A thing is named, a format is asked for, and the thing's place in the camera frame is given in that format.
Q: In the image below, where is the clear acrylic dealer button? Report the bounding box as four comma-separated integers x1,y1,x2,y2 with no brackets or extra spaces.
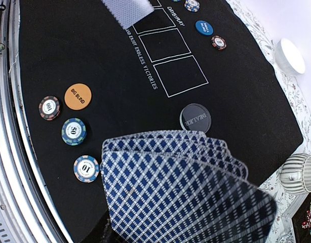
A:
179,103,212,133

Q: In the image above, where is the blue playing card deck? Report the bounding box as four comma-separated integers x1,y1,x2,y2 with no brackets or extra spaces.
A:
100,131,277,242

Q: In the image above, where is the orange big blind button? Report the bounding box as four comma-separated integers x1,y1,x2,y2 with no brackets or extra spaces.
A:
64,83,92,110

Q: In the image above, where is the green chip stack front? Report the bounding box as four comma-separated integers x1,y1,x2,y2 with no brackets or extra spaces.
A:
61,117,87,146

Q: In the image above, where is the blue peach stack front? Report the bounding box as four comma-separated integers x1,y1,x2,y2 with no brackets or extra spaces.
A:
73,155,100,183

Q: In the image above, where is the blue peach stack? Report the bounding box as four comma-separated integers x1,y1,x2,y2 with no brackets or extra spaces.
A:
73,155,100,183
184,0,200,12

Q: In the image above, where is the red black chip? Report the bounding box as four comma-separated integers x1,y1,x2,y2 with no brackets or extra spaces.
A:
211,35,227,51

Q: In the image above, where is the blue small blind button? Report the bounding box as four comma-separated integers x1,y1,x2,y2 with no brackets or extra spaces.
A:
195,20,214,36

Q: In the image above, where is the red black stack front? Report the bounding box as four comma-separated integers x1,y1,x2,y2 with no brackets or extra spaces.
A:
38,96,60,121

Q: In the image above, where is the dealt cards front player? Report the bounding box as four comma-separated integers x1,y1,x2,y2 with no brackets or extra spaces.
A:
102,0,154,29

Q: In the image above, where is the black poker mat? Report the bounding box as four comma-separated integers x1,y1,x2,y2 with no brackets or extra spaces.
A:
19,1,303,242

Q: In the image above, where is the floral tablecloth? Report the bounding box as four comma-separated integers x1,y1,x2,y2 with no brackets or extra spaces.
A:
227,1,311,242

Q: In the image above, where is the white ceramic bowl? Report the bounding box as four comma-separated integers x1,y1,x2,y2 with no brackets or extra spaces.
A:
275,38,305,76

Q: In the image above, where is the striped grey mug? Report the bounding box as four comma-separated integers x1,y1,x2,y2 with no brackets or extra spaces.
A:
279,153,311,195

